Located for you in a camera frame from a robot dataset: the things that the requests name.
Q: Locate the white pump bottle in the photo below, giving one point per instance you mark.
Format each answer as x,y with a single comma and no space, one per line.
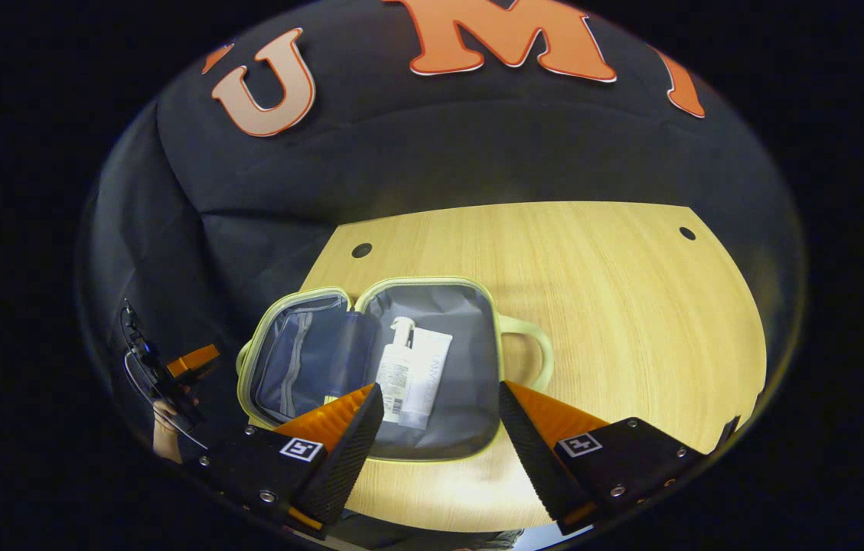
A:
395,367

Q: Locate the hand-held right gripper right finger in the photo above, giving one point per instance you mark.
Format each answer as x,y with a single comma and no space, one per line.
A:
539,467

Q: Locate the black backdrop cloth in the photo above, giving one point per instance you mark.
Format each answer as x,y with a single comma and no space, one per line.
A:
477,138

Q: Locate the black table edge bracket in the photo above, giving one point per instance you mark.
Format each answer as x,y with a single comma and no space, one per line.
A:
728,435

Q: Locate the small yellow suitcase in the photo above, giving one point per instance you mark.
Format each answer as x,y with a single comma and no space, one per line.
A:
462,360

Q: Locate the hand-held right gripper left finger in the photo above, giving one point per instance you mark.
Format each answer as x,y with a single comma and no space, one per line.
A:
343,467

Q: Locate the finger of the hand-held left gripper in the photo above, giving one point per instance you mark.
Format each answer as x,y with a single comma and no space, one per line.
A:
194,361

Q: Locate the white squeeze tube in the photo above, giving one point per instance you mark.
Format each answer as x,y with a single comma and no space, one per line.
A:
428,375

